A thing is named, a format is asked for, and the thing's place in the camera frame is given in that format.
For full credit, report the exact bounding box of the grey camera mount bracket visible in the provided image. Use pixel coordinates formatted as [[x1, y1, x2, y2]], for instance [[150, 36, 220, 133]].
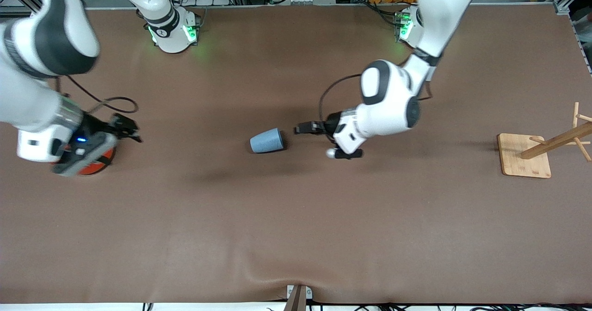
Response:
[[283, 284, 313, 311]]

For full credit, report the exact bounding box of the wooden cup rack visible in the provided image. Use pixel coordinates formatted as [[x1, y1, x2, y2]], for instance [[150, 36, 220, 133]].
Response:
[[498, 102, 592, 179]]

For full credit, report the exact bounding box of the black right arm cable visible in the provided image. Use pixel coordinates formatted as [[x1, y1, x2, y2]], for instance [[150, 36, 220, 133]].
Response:
[[55, 74, 139, 116]]

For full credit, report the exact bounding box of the blue cup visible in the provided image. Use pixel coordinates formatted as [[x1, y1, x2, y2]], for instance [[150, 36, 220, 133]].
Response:
[[250, 128, 285, 154]]

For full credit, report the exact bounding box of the orange can with grey lid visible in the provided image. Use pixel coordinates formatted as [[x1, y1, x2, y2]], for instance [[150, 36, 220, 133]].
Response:
[[50, 143, 117, 177]]

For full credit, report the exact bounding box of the brown table mat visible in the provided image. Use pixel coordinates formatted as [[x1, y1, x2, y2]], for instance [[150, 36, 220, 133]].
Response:
[[0, 3, 592, 305]]

